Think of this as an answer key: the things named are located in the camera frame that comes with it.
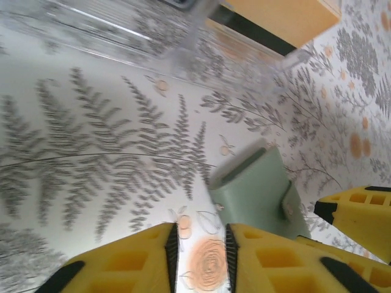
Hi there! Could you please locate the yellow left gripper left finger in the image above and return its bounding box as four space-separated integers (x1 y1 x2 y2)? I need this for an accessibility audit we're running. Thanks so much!
35 222 180 293

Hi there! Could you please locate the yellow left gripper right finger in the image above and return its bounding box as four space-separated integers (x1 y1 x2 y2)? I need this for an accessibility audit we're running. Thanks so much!
225 223 391 293

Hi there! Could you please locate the green card holder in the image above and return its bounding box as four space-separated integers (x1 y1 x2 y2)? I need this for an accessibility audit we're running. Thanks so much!
207 137 313 241

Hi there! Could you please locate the orange card with black stripe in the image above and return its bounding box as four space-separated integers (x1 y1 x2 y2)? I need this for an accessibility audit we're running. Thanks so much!
218 0 340 49

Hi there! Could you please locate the clear acrylic box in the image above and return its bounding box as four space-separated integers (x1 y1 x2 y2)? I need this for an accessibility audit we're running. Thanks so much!
0 0 312 95

